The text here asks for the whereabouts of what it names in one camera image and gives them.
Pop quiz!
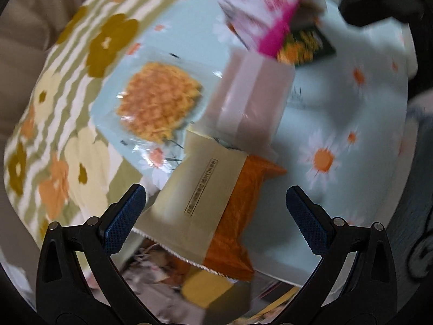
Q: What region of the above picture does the pale pink snack packet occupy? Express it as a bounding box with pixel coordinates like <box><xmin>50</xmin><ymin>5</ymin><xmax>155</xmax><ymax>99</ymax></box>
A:
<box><xmin>203</xmin><ymin>49</ymin><xmax>296</xmax><ymax>150</ymax></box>

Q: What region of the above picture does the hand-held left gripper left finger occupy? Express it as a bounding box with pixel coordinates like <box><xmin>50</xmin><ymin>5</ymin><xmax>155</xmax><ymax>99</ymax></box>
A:
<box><xmin>35</xmin><ymin>183</ymin><xmax>147</xmax><ymax>325</ymax></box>

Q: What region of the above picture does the flowered striped blanket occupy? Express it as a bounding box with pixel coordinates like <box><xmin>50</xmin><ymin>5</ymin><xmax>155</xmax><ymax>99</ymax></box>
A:
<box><xmin>3</xmin><ymin>0</ymin><xmax>190</xmax><ymax>268</ymax></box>

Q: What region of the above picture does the daisy print tablecloth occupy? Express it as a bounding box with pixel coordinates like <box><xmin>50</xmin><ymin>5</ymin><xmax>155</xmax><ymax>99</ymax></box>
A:
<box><xmin>90</xmin><ymin>0</ymin><xmax>418</xmax><ymax>288</ymax></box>

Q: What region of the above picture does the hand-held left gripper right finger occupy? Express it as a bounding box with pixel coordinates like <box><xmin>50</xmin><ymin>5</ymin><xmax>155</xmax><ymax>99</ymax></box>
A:
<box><xmin>286</xmin><ymin>186</ymin><xmax>398</xmax><ymax>325</ymax></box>

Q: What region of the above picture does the grey patterned cloth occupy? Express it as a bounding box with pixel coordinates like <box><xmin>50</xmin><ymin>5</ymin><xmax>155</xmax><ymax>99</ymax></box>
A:
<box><xmin>404</xmin><ymin>93</ymin><xmax>433</xmax><ymax>278</ymax></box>

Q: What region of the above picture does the beige and orange snack packet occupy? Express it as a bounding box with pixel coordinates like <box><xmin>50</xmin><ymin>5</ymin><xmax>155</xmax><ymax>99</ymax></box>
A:
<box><xmin>133</xmin><ymin>130</ymin><xmax>288</xmax><ymax>282</ymax></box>

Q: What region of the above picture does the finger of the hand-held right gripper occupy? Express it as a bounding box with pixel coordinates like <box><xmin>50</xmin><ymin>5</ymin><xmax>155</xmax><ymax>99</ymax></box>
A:
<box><xmin>338</xmin><ymin>0</ymin><xmax>425</xmax><ymax>28</ymax></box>

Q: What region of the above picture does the clear packet of yellow snack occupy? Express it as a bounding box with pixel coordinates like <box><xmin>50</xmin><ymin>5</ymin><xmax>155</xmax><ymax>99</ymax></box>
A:
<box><xmin>90</xmin><ymin>49</ymin><xmax>234</xmax><ymax>173</ymax></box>

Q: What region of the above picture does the yellow box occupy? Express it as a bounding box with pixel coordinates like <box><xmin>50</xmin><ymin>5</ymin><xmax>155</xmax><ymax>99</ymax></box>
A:
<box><xmin>183</xmin><ymin>267</ymin><xmax>239</xmax><ymax>309</ymax></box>

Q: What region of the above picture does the dark green snack packet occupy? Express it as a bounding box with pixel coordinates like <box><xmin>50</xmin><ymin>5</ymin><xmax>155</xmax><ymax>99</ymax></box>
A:
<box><xmin>275</xmin><ymin>24</ymin><xmax>337</xmax><ymax>66</ymax></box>

